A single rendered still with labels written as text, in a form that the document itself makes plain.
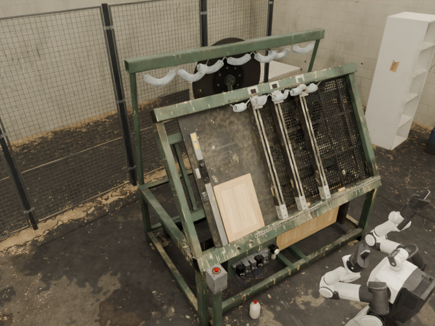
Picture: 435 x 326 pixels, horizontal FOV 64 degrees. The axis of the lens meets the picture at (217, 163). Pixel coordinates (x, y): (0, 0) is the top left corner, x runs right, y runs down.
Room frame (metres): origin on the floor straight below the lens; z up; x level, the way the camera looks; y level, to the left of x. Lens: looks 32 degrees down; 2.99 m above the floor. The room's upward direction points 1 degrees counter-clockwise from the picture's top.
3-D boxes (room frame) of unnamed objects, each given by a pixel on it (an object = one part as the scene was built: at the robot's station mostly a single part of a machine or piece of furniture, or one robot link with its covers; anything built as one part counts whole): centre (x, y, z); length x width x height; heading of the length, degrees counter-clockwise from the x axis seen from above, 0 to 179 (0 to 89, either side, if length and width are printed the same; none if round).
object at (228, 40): (3.35, -0.13, 1.85); 0.80 x 0.06 x 0.80; 121
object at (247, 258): (2.07, -0.32, 0.69); 0.50 x 0.14 x 0.24; 121
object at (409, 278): (1.36, -1.07, 1.23); 0.34 x 0.30 x 0.36; 131
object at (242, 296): (3.05, -0.43, 0.41); 2.20 x 1.38 x 0.83; 121
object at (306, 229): (2.84, -0.97, 0.52); 0.90 x 0.02 x 0.55; 121
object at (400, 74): (5.51, -2.96, 1.03); 0.61 x 0.58 x 2.05; 131
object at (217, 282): (1.78, 0.02, 0.84); 0.12 x 0.12 x 0.18; 31
